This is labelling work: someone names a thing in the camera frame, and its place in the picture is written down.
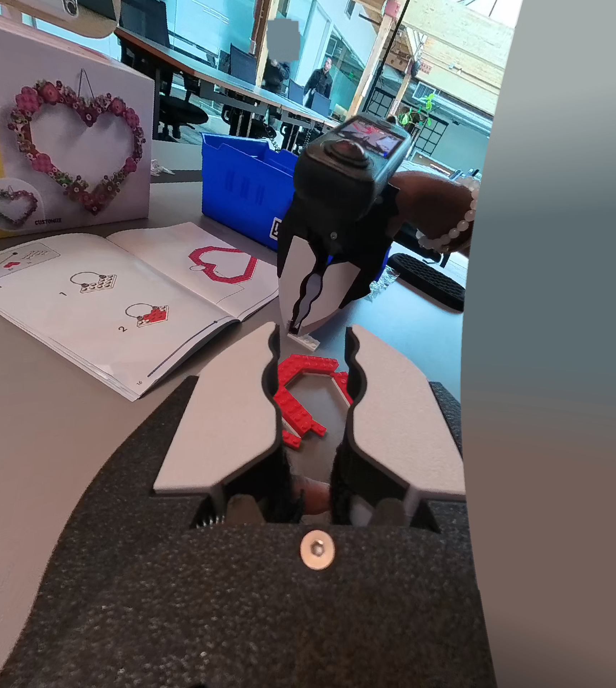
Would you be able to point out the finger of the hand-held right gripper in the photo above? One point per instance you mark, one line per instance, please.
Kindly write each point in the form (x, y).
(292, 279)
(335, 290)

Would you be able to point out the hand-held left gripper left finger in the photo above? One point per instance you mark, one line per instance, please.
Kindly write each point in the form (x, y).
(227, 419)

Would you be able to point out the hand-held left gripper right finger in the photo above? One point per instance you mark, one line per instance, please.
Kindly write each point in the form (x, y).
(410, 424)

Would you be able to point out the white plate brick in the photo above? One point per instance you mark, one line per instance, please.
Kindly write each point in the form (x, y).
(302, 341)

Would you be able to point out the red brick heart frame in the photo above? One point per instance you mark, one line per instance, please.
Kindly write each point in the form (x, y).
(289, 400)

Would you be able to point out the white instruction booklet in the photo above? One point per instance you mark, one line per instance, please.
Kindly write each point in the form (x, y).
(98, 301)

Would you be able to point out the person's right forearm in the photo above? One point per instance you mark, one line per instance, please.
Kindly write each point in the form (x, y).
(461, 247)

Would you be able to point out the grey desk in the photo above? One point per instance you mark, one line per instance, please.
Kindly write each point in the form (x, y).
(44, 430)

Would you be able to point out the person's right hand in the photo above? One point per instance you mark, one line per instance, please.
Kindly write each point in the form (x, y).
(431, 201)

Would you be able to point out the crumpled clear plastic bag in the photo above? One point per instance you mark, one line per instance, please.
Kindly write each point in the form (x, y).
(383, 285)

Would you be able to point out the black textured pad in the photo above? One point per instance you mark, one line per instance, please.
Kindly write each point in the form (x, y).
(426, 279)

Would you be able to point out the blue plastic bin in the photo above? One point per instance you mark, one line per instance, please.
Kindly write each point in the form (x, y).
(243, 188)

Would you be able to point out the green potted plant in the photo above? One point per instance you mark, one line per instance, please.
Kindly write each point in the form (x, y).
(418, 110)

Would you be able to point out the black office chair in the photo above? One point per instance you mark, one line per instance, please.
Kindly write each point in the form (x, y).
(179, 107)
(241, 70)

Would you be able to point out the long office table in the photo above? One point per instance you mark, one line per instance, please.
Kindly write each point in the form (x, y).
(216, 75)

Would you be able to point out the small clear plastic bag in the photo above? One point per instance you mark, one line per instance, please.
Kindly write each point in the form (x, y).
(160, 167)

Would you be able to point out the heart wreath toy box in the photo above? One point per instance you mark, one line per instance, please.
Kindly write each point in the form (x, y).
(60, 80)

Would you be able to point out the beige rounded object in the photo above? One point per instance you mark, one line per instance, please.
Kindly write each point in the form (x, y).
(44, 16)

